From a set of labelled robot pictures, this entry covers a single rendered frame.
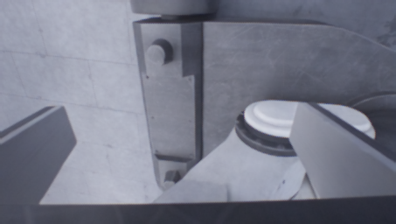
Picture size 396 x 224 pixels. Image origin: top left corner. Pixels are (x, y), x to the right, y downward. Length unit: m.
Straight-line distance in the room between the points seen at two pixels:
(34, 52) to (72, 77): 0.15
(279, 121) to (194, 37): 0.23
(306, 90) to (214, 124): 0.23
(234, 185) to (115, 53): 0.58
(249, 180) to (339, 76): 0.31
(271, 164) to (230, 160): 0.06
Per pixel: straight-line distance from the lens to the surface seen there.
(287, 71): 0.48
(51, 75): 0.94
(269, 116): 0.35
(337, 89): 0.53
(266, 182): 0.31
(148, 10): 0.45
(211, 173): 0.30
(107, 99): 0.83
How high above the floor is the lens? 0.61
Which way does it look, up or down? 59 degrees down
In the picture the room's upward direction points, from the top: 160 degrees counter-clockwise
